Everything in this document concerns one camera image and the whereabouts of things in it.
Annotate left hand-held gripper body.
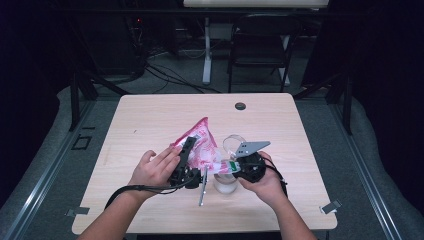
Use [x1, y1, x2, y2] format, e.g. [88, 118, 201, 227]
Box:
[167, 165, 210, 208]

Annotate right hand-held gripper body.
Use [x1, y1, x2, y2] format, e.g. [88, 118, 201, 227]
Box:
[234, 140, 272, 183]

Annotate pink and white plastic bag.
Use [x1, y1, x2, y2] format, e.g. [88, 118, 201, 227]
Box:
[170, 116, 242, 176]

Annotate person's right hand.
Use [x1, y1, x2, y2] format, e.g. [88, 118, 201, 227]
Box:
[237, 151, 288, 210]

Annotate person's left hand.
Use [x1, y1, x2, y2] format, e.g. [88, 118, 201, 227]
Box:
[127, 144, 184, 198]

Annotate white desk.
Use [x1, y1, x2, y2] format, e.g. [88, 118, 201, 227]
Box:
[182, 0, 330, 87]

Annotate white and grey tape strip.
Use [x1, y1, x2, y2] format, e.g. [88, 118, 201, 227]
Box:
[319, 198, 343, 215]

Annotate black metal stand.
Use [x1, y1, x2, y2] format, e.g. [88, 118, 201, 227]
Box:
[292, 71, 354, 136]
[67, 66, 131, 132]

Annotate black folding chair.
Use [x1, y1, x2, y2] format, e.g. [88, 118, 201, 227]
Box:
[227, 13, 303, 94]

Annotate black equipment cabinet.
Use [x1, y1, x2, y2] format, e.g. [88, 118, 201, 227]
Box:
[79, 0, 148, 77]

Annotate right hand-held gripper cable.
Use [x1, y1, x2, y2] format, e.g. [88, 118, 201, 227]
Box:
[265, 164, 289, 198]

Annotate black floor cables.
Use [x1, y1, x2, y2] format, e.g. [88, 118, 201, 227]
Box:
[144, 62, 222, 95]

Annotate aluminium floor rail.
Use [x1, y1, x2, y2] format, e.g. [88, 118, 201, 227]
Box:
[327, 99, 403, 240]
[2, 99, 97, 240]

